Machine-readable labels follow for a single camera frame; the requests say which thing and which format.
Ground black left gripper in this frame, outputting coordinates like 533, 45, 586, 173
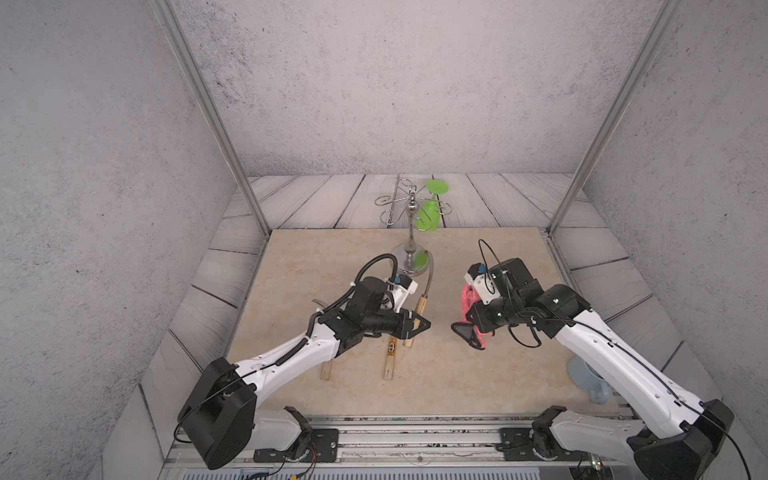
360, 307, 432, 341

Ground small sickle wooden handle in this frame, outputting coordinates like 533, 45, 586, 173
311, 298, 337, 382
383, 336, 398, 381
403, 251, 436, 349

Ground pink fluffy rag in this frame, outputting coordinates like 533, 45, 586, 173
460, 285, 486, 350

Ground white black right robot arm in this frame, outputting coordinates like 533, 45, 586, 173
451, 258, 734, 479

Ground chrome glass holder stand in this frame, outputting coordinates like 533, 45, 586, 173
374, 179, 429, 276

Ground green plastic goblet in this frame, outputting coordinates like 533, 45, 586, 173
415, 179, 452, 232

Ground light blue ceramic mug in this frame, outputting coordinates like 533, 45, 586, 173
567, 356, 612, 405

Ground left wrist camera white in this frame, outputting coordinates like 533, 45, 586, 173
387, 274, 418, 312

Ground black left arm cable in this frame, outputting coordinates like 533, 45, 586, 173
353, 253, 400, 289

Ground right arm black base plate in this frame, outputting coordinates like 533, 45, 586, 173
494, 427, 589, 463

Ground aluminium mounting rail base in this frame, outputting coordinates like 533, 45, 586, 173
161, 415, 643, 479

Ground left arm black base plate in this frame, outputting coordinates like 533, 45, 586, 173
253, 429, 340, 463

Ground right aluminium frame post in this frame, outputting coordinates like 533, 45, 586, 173
546, 0, 683, 238

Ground aluminium frame post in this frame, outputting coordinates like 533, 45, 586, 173
546, 0, 683, 238
150, 0, 272, 239

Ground left aluminium frame post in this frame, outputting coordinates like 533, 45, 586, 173
150, 0, 272, 239

